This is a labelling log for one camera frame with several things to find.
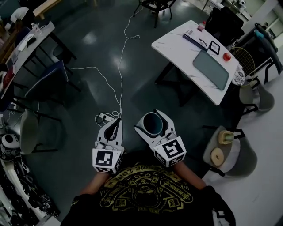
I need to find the black wicker table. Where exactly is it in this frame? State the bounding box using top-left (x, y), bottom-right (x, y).
top-left (139, 0), bottom-right (177, 28)

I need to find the person's left forearm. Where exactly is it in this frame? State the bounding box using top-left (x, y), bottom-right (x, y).
top-left (79, 172), bottom-right (112, 196)

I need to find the white floor cable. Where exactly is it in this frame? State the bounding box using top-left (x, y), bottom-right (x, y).
top-left (68, 3), bottom-right (144, 120)

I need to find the black picture frame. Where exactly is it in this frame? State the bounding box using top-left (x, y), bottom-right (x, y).
top-left (209, 40), bottom-right (221, 53)

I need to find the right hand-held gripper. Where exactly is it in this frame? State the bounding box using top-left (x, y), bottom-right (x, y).
top-left (133, 109), bottom-right (187, 168)

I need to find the black and white machine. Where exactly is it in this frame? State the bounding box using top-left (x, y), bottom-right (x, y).
top-left (240, 23), bottom-right (283, 84)

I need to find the white power strip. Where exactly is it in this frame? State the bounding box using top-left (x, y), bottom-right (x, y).
top-left (95, 112), bottom-right (115, 127)

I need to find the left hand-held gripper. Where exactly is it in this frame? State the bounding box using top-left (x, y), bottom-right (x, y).
top-left (92, 118), bottom-right (126, 175)

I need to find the person's right forearm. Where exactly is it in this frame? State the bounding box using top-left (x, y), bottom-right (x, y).
top-left (174, 164), bottom-right (207, 190)

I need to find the dark green rectangular tray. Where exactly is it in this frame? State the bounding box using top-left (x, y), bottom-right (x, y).
top-left (192, 49), bottom-right (230, 90)

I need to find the white and dark book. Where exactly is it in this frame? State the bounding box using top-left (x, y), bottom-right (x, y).
top-left (182, 28), bottom-right (213, 52)

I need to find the blue chair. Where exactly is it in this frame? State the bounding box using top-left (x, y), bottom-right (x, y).
top-left (24, 60), bottom-right (81, 104)

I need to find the person's black printed t-shirt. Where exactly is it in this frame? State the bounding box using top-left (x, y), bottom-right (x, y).
top-left (61, 151), bottom-right (236, 226)

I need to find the patterned round cushion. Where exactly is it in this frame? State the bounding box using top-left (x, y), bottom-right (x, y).
top-left (232, 65), bottom-right (245, 86)

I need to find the white marble table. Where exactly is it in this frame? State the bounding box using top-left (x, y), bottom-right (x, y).
top-left (151, 19), bottom-right (241, 108)

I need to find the wooden table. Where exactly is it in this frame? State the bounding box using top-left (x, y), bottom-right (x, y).
top-left (33, 0), bottom-right (62, 19)

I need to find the grey cup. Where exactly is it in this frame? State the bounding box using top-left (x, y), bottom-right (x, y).
top-left (136, 112), bottom-right (164, 137)

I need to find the beige ring with green insert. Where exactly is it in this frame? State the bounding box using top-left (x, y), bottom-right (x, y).
top-left (218, 130), bottom-right (235, 145)

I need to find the gold wire chair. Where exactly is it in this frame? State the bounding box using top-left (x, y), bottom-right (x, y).
top-left (229, 46), bottom-right (258, 80)

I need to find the grey chair with black legs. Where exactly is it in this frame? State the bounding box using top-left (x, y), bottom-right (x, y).
top-left (202, 125), bottom-right (258, 177)
top-left (238, 83), bottom-right (276, 115)
top-left (19, 108), bottom-right (63, 155)

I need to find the pile of black straps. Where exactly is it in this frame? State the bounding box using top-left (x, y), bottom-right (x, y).
top-left (0, 147), bottom-right (61, 223)

